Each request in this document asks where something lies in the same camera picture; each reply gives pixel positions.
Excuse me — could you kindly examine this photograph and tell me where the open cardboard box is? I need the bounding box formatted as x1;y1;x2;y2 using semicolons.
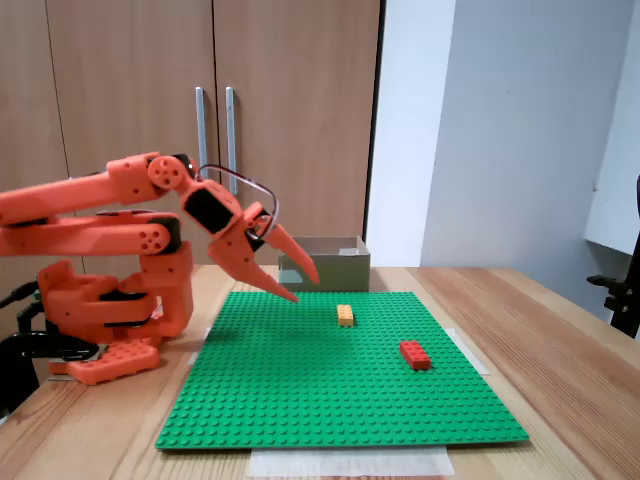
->
278;235;372;293

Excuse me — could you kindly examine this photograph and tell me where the green lego baseplate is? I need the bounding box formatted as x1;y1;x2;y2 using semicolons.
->
154;291;530;451

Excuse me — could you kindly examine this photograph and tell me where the red lego block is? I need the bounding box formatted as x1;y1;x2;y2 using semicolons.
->
399;340;432;372

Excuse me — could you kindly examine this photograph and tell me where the wooden cabinet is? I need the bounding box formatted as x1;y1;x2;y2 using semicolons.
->
0;0;386;267

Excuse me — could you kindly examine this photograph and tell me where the wide translucent tape strip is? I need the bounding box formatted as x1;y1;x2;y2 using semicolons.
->
248;446;455;477

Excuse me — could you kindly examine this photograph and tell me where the black table clamp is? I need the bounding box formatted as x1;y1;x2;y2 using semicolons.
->
0;304;101;420

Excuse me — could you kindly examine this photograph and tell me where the white furniture panel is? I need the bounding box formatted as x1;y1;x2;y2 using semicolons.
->
582;0;640;257

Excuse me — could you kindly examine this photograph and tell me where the black chair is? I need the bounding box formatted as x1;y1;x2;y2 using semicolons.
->
587;174;640;341

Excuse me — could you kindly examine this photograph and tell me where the metal cabinet handle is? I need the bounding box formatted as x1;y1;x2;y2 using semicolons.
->
225;87;239;197
195;87;211;171

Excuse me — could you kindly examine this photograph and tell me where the black power cable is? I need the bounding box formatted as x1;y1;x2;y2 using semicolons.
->
0;281;41;309

